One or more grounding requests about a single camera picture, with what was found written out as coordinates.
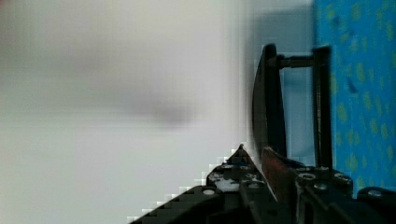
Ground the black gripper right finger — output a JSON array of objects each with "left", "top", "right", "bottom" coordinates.
[{"left": 262, "top": 147, "right": 395, "bottom": 224}]

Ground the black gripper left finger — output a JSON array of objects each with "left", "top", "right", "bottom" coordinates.
[{"left": 129, "top": 144, "right": 265, "bottom": 224}]

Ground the silver black toaster oven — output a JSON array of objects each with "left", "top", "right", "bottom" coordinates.
[{"left": 251, "top": 0, "right": 396, "bottom": 200}]

